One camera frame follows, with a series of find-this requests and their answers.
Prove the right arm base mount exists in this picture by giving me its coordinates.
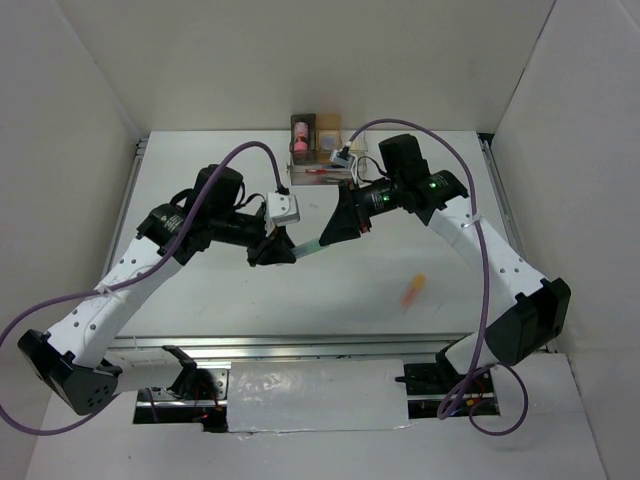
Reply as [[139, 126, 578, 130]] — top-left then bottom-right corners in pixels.
[[395, 354, 499, 419]]

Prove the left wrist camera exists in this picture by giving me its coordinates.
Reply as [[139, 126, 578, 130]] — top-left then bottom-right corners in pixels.
[[265, 192, 300, 227]]

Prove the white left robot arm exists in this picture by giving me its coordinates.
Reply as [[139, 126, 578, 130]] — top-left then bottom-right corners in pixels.
[[18, 165, 300, 415]]

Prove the pink capped eraser tube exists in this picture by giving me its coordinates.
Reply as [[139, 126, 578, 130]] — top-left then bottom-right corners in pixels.
[[293, 121, 309, 152]]

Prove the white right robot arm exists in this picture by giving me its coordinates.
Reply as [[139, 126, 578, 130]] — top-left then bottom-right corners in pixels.
[[319, 134, 571, 392]]

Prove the clear paper clip jar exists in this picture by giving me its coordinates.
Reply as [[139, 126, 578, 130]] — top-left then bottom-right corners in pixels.
[[318, 130, 341, 151]]

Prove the clear stationery organizer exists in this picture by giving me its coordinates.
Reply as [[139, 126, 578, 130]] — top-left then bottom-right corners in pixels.
[[287, 113, 368, 186]]

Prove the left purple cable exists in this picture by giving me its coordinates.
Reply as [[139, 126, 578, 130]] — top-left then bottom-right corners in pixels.
[[0, 141, 289, 437]]

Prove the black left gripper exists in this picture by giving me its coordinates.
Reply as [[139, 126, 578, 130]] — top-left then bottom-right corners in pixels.
[[211, 210, 297, 267]]

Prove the aluminium table edge rail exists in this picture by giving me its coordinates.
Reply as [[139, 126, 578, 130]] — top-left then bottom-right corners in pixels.
[[109, 334, 462, 361]]

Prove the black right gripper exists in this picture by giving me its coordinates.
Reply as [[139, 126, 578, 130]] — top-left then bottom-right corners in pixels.
[[318, 175, 403, 246]]

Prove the red gel pen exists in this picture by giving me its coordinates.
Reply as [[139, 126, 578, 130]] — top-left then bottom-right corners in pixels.
[[305, 168, 346, 175]]

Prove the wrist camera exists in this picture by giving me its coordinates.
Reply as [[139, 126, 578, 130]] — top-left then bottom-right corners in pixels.
[[330, 146, 355, 169], [265, 192, 300, 227]]

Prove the orange highlighter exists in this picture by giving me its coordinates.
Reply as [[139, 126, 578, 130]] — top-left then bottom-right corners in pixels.
[[400, 274, 426, 308]]

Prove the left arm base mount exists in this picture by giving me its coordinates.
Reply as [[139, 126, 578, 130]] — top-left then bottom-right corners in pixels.
[[139, 346, 230, 423]]

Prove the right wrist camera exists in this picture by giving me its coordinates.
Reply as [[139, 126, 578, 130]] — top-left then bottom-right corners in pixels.
[[330, 146, 355, 169]]

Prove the green highlighter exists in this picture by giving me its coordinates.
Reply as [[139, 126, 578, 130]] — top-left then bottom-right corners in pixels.
[[292, 238, 325, 260]]

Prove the white foil front panel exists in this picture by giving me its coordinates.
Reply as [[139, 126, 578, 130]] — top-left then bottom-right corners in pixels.
[[227, 359, 410, 433]]

